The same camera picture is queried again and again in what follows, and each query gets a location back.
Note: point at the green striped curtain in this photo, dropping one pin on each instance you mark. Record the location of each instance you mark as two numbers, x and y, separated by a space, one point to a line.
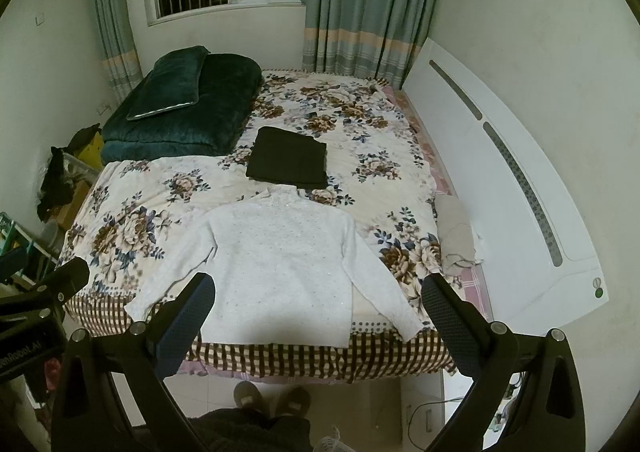
116 44
365 38

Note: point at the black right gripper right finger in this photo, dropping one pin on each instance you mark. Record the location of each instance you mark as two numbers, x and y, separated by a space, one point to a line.
546 415

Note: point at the dark green pillow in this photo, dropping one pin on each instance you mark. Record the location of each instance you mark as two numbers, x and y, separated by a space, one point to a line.
173 83

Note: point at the folded dark green garment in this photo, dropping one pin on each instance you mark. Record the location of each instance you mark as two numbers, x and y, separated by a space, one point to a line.
283 157

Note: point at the green striped left curtain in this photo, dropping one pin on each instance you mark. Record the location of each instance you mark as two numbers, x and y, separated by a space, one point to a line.
116 44

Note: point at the white knit sweater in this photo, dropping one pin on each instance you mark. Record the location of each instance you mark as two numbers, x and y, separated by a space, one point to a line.
285 269

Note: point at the floral bed sheet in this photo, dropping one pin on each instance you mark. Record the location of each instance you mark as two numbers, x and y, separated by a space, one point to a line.
381 171

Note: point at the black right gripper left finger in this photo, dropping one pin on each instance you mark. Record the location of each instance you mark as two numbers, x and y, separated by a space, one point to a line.
112 396

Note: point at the dark green folded quilt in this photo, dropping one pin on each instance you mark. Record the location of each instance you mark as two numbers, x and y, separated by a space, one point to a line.
228 86

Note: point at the cluttered side shelf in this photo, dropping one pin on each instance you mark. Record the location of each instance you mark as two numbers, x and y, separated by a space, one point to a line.
27 259

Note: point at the grey slipper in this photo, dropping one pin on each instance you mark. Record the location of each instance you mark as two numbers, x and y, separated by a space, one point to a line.
295 402
247 396

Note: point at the right grey slipper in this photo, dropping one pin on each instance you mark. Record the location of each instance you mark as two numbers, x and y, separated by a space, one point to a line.
295 402

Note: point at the white bed headboard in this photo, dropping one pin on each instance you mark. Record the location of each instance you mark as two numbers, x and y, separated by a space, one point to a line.
540 266

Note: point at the green striped right curtain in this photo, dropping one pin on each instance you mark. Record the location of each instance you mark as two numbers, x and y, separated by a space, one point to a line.
365 38

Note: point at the left grey slipper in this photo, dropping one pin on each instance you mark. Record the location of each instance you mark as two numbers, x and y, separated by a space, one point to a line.
247 396

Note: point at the beige crumpled cloth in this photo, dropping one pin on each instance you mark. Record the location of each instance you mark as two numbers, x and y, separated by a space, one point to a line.
459 244

